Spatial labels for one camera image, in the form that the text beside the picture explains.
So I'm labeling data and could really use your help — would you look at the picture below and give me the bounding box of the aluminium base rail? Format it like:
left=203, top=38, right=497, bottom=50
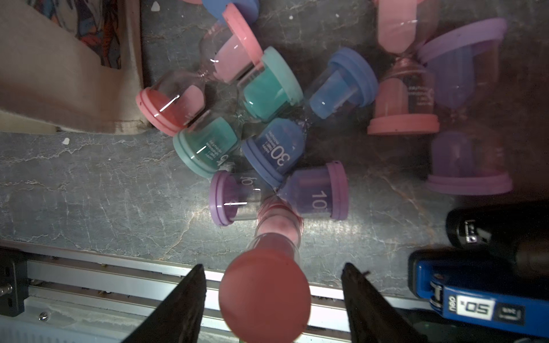
left=0, top=239, right=430, bottom=343

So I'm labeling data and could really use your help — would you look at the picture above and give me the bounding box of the blue stapler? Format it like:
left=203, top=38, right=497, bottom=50
left=408, top=250, right=548, bottom=337

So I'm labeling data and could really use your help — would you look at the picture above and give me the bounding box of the cream canvas bag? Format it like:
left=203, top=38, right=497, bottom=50
left=1, top=1, right=150, bottom=135

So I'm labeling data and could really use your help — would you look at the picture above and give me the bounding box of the black stapler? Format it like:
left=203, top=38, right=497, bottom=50
left=445, top=200, right=548, bottom=278

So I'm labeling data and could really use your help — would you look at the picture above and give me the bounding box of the pink hourglass pile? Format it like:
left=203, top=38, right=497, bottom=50
left=367, top=0, right=440, bottom=136
left=136, top=0, right=264, bottom=137

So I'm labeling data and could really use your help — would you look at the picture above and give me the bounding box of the blue hourglass upper pile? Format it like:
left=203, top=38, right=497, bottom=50
left=201, top=0, right=261, bottom=24

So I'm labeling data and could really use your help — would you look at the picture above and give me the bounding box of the blue hourglass in pile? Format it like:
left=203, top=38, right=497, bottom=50
left=242, top=47, right=379, bottom=189

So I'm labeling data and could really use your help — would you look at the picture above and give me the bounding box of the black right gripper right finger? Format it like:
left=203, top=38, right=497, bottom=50
left=341, top=262, right=427, bottom=342

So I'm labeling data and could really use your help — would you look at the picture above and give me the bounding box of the teal hourglass in pile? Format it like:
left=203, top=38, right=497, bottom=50
left=173, top=47, right=303, bottom=179

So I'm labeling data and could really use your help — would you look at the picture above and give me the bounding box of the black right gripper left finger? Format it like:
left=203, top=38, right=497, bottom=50
left=124, top=264, right=207, bottom=342

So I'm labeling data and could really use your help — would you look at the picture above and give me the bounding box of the purple hourglass near rail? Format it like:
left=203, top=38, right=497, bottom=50
left=209, top=161, right=350, bottom=227

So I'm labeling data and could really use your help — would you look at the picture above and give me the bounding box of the purple hourglass pile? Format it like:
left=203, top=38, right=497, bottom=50
left=417, top=17, right=513, bottom=196

